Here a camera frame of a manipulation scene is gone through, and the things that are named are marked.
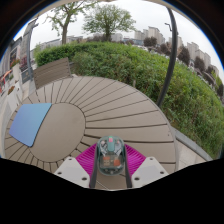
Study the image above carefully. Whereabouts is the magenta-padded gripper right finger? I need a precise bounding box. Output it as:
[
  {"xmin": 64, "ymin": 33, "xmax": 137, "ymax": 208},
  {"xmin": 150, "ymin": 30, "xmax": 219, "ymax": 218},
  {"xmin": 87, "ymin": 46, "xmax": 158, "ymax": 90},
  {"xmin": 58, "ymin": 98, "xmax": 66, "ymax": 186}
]
[{"xmin": 122, "ymin": 143, "xmax": 169, "ymax": 189}]

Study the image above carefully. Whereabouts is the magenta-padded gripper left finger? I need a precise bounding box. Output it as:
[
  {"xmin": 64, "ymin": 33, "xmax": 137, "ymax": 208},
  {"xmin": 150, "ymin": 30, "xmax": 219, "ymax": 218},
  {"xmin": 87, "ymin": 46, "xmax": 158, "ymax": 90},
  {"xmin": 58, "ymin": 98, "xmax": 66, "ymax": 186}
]
[{"xmin": 53, "ymin": 143, "xmax": 100, "ymax": 189}]

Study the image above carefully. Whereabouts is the transparent green computer mouse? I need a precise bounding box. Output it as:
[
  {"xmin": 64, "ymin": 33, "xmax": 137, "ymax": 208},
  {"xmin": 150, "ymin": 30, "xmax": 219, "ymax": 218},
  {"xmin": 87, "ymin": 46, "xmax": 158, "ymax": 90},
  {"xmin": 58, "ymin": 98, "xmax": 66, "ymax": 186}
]
[{"xmin": 96, "ymin": 135, "xmax": 126, "ymax": 177}]

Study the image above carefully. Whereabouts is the blue mouse pad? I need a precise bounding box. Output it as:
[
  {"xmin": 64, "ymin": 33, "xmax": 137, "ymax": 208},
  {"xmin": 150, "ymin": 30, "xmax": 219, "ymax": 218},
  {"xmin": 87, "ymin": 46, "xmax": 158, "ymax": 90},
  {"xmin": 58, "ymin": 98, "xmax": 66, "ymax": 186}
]
[{"xmin": 8, "ymin": 102, "xmax": 53, "ymax": 148}]

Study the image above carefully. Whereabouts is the white planter with orange flowers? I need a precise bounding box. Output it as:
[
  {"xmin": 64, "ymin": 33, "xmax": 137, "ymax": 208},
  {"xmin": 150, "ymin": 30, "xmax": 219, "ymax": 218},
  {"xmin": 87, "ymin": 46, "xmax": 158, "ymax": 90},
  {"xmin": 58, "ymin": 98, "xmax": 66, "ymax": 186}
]
[{"xmin": 4, "ymin": 83, "xmax": 24, "ymax": 111}]

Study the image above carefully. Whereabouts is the grey-brown slatted chair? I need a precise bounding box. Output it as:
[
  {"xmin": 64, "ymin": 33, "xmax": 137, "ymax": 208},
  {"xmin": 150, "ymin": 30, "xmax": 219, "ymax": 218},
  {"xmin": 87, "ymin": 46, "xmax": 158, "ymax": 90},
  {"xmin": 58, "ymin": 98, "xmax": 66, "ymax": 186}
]
[{"xmin": 32, "ymin": 57, "xmax": 73, "ymax": 90}]

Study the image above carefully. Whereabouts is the green hedge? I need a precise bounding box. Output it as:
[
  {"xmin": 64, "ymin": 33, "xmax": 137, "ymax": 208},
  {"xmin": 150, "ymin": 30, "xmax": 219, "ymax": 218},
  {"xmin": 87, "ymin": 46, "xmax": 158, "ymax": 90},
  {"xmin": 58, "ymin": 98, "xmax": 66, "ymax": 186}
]
[{"xmin": 34, "ymin": 41, "xmax": 224, "ymax": 158}]

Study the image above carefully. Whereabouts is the white planter with green plants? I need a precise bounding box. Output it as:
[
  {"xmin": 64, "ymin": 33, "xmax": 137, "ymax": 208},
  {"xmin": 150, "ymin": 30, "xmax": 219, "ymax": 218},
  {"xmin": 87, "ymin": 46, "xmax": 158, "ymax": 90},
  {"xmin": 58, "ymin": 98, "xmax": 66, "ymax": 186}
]
[{"xmin": 9, "ymin": 58, "xmax": 23, "ymax": 83}]

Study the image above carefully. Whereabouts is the tall dark sign pillar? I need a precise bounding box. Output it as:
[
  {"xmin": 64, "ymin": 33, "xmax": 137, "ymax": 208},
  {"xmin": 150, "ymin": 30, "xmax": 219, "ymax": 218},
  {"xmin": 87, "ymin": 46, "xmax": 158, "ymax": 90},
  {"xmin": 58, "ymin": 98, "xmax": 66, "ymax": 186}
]
[{"xmin": 19, "ymin": 18, "xmax": 39, "ymax": 84}]

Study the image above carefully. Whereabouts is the low shopfront building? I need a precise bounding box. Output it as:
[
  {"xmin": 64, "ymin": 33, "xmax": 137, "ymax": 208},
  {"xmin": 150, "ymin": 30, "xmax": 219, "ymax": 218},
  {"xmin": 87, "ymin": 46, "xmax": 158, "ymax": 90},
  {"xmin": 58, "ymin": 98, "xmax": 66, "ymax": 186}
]
[{"xmin": 0, "ymin": 36, "xmax": 23, "ymax": 98}]

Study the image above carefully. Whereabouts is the group of apartment buildings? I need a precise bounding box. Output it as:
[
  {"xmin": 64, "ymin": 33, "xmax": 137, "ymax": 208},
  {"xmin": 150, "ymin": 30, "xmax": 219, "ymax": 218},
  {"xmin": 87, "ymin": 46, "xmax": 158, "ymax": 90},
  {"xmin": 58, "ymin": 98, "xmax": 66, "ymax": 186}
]
[{"xmin": 133, "ymin": 25, "xmax": 221, "ymax": 81}]

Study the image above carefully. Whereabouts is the sparse tree with bare trunk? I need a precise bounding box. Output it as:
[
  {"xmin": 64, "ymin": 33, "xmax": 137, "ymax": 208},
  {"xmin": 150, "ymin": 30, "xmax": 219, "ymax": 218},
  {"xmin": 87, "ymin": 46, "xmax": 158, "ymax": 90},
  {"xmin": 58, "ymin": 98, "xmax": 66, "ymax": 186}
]
[{"xmin": 44, "ymin": 1, "xmax": 98, "ymax": 45}]

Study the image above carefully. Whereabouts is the round leafy tree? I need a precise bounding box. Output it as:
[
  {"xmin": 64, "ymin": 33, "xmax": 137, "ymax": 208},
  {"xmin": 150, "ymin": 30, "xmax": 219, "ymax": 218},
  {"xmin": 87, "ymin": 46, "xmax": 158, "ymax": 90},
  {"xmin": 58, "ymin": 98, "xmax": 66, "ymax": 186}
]
[{"xmin": 82, "ymin": 3, "xmax": 137, "ymax": 42}]

